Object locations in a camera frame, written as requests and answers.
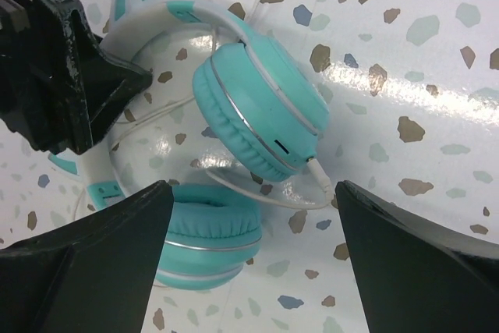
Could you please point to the teal cat-ear headphones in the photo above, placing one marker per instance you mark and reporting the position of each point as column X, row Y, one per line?
column 259, row 105

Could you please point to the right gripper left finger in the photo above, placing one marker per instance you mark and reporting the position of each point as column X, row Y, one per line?
column 93, row 275

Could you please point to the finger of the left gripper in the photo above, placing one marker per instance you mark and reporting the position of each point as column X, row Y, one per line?
column 59, row 89

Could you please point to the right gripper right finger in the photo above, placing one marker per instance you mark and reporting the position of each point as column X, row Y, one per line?
column 414, row 275

